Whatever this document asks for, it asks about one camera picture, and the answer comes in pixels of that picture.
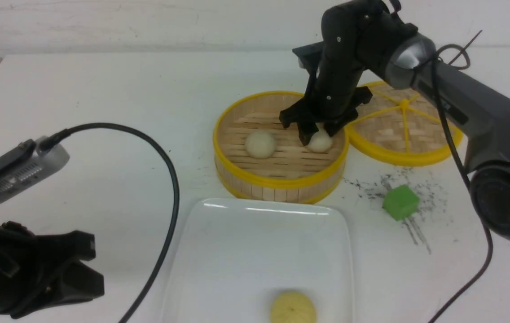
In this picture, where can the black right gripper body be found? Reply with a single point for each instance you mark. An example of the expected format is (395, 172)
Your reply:
(330, 89)

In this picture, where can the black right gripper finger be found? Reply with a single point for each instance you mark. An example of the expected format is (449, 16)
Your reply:
(333, 126)
(306, 130)

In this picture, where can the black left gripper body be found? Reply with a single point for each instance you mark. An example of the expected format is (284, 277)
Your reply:
(42, 271)

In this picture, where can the white steamed bun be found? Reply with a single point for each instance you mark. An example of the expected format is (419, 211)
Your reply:
(320, 142)
(260, 144)

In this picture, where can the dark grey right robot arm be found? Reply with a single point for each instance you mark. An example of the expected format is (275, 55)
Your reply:
(364, 35)

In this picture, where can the white square plate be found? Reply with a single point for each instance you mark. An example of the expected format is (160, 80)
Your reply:
(235, 257)

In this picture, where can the yellow steamed bun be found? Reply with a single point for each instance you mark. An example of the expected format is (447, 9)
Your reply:
(293, 307)

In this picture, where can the bamboo steamer basket yellow rim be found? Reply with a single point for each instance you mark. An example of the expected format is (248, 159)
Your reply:
(293, 173)

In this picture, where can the bamboo steamer lid yellow rim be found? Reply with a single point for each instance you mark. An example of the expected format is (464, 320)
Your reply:
(398, 127)

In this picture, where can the green cube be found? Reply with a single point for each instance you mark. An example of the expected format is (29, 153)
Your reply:
(401, 202)

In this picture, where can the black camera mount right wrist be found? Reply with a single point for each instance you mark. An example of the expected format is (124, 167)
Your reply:
(309, 56)

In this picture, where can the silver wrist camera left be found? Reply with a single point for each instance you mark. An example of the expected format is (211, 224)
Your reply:
(27, 164)

